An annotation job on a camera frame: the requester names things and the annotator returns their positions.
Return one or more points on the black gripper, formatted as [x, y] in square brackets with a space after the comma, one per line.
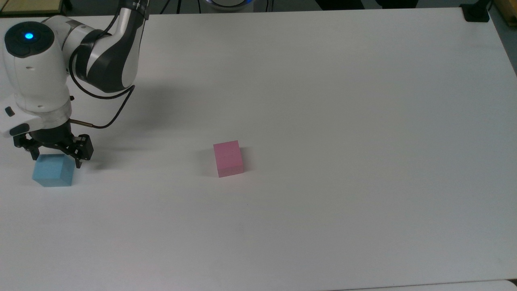
[50, 137]

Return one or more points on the blue cube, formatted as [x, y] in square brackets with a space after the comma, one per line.
[50, 171]

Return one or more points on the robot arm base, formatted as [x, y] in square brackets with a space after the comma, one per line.
[230, 4]

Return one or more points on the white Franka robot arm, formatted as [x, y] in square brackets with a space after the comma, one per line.
[36, 72]

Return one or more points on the pink cube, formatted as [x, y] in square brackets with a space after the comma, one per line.
[228, 159]

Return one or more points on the yellowish board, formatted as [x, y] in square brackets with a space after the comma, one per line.
[28, 5]
[509, 8]

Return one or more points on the black table clamp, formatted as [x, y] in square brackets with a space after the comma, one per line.
[476, 14]

